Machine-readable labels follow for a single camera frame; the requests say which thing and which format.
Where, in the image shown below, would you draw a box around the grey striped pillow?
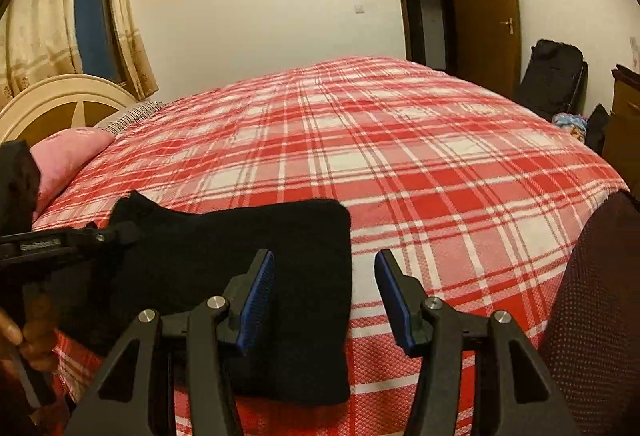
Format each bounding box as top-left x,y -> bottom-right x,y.
95,100 -> 166,134

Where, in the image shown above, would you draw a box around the red plaid bed sheet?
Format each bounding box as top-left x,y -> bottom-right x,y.
30,57 -> 631,436

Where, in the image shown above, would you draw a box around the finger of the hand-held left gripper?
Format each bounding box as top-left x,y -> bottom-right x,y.
92,220 -> 143,247

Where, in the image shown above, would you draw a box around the wide beige patterned curtain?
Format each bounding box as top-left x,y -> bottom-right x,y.
0,0 -> 83,101

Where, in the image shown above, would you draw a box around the black cloth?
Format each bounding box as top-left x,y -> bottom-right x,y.
585,103 -> 611,154

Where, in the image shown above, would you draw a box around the narrow beige patterned curtain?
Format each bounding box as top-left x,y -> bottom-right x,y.
106,0 -> 160,100

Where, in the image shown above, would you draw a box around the black bag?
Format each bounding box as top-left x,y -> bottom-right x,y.
515,40 -> 588,121

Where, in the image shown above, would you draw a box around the colourful printed bag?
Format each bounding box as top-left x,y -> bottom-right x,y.
552,112 -> 588,144

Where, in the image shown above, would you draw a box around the brown wooden door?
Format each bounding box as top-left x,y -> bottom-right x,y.
451,0 -> 523,99

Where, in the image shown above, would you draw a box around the black pants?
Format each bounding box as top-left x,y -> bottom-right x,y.
52,190 -> 353,407

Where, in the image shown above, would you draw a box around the window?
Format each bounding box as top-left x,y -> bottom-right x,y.
74,0 -> 123,84

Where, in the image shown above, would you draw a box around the person's dotted dark red clothing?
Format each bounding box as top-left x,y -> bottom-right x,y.
537,190 -> 640,436

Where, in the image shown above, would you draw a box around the cream wooden headboard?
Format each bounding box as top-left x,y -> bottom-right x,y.
0,74 -> 138,149

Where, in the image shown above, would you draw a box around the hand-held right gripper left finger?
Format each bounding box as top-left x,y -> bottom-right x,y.
64,248 -> 277,436

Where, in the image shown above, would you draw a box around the person's left hand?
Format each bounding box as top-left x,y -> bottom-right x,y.
0,293 -> 59,373

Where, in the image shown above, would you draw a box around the folded pink blanket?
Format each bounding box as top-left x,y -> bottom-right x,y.
29,127 -> 117,217

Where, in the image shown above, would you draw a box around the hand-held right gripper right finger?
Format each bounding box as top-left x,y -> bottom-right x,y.
374,248 -> 581,436

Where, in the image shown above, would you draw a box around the brown wooden cabinet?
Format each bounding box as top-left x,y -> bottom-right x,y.
602,64 -> 640,197

